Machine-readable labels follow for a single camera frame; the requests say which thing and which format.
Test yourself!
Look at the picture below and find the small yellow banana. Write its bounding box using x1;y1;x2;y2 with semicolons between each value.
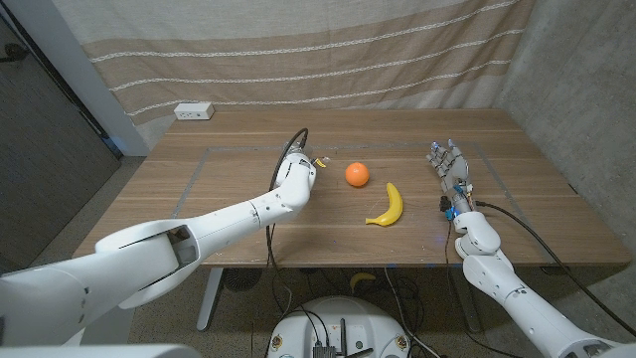
349;271;378;293

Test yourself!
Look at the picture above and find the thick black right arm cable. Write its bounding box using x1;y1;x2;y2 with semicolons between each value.
475;200;636;337

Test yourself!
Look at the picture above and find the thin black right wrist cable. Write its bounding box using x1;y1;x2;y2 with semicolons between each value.
445;221;455;299

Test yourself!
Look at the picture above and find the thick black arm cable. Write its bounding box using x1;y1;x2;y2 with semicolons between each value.
247;127;310;358
475;200;636;337

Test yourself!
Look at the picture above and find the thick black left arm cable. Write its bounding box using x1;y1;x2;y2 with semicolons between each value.
247;127;310;358

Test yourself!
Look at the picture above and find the grey table leg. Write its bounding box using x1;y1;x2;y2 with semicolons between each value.
449;268;482;333

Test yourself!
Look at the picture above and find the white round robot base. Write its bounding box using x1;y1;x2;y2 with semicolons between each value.
266;295;411;358

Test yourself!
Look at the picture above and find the black door handle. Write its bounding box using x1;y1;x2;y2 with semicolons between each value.
0;43;30;64

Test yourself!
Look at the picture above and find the dark grey door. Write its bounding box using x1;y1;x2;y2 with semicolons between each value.
0;14;123;274

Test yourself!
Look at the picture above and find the black round fan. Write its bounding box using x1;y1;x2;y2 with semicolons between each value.
222;268;263;293

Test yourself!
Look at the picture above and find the orange fruit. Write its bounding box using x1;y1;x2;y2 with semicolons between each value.
345;161;371;188

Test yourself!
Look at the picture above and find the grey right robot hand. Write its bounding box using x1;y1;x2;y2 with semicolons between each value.
425;138;474;220

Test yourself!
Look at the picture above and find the beige striped cloth backdrop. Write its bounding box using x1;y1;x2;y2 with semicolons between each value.
52;0;537;150

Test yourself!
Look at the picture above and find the white table leg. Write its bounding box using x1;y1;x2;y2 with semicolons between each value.
196;268;225;333

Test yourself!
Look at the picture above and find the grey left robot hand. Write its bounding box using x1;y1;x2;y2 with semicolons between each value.
282;140;329;169

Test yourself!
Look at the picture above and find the white door frame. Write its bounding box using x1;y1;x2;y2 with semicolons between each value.
4;0;152;158

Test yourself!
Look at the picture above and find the white power strip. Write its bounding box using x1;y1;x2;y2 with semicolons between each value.
173;101;216;121

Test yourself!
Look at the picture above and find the yellow toy banana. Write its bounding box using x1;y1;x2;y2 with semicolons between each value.
365;181;404;228

